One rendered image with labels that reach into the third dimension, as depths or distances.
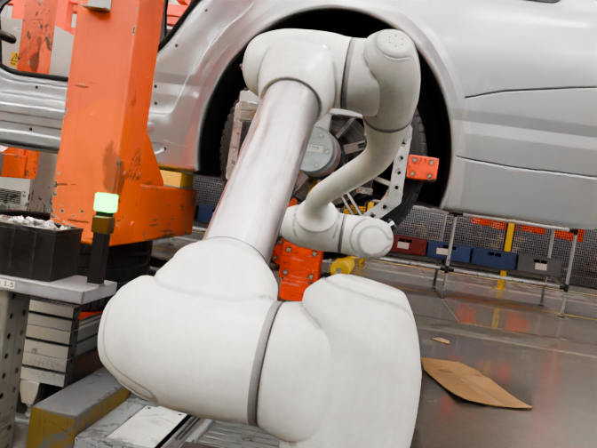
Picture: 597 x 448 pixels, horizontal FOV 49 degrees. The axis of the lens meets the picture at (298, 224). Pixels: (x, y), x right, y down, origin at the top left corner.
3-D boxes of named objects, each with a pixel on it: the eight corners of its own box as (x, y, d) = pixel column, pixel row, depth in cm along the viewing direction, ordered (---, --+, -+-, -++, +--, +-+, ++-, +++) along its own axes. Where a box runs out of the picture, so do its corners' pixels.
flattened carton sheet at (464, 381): (473, 370, 314) (475, 363, 314) (532, 411, 260) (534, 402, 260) (414, 364, 309) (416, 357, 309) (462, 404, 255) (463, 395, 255)
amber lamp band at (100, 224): (114, 234, 150) (116, 217, 149) (106, 235, 146) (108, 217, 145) (98, 231, 150) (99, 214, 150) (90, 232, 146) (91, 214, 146)
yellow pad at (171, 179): (193, 188, 227) (195, 175, 226) (179, 188, 213) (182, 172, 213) (155, 183, 229) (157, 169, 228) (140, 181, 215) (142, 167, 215)
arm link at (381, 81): (419, 91, 130) (352, 81, 132) (432, 17, 115) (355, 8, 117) (411, 140, 123) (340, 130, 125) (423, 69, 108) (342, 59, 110)
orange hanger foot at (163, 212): (193, 235, 229) (206, 137, 228) (132, 244, 178) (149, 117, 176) (147, 228, 232) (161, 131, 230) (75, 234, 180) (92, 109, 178)
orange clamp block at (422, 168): (404, 178, 200) (433, 182, 198) (404, 177, 192) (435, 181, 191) (408, 156, 199) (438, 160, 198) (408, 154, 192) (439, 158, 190)
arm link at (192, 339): (250, 389, 69) (60, 349, 73) (258, 452, 82) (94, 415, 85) (363, 16, 120) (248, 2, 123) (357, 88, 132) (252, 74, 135)
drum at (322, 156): (338, 180, 202) (345, 135, 201) (330, 177, 181) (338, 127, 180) (293, 173, 204) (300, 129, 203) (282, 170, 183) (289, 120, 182)
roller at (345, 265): (354, 272, 223) (355, 255, 223) (346, 282, 194) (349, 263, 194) (337, 269, 224) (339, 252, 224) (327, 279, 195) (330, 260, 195)
